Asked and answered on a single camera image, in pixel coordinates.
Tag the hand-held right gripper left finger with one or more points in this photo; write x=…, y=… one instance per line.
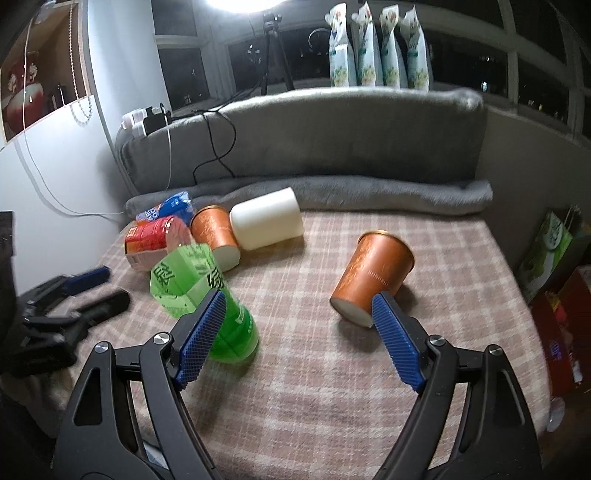
x=203, y=342

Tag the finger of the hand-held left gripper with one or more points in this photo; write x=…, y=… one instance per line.
x=87, y=278
x=104, y=305

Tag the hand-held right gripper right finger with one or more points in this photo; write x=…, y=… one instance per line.
x=396, y=342

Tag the orange paper cup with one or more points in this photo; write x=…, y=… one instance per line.
x=212, y=230
x=375, y=267

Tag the green plastic cup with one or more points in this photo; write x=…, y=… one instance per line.
x=184, y=277

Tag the red snack cup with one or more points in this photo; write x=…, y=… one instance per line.
x=152, y=240

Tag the white paper cup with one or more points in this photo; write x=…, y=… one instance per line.
x=268, y=219

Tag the plaid blanket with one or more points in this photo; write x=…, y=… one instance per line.
x=304, y=369

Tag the blue snack packet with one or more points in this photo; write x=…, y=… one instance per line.
x=171, y=205

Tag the rolled grey blanket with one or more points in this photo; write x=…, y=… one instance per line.
x=369, y=194

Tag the white power strip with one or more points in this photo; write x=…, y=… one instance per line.
x=134, y=124

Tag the red cardboard box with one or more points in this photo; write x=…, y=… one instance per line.
x=561, y=332

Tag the green cardboard box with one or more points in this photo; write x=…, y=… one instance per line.
x=545, y=258

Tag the grey cushion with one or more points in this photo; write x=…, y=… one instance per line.
x=346, y=134

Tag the white floral packet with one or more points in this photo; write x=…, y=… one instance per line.
x=368, y=55
x=416, y=64
x=340, y=60
x=393, y=60

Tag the black tripod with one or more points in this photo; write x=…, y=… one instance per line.
x=271, y=41

